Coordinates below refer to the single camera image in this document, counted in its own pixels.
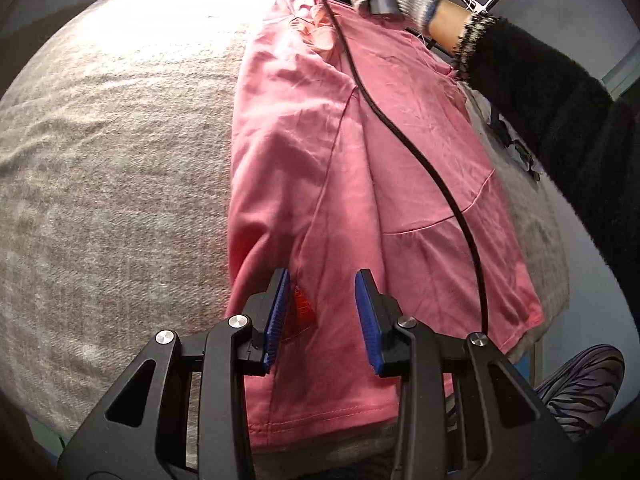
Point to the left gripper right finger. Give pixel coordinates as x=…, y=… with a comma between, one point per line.
x=377, y=318

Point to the right forearm black sleeve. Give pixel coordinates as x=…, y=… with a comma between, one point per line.
x=587, y=142

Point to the zebra pattern trouser leg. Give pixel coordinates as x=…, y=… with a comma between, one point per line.
x=581, y=393

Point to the beige woven bed blanket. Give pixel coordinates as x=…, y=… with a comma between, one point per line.
x=115, y=199

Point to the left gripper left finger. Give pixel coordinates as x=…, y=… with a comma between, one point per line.
x=266, y=312

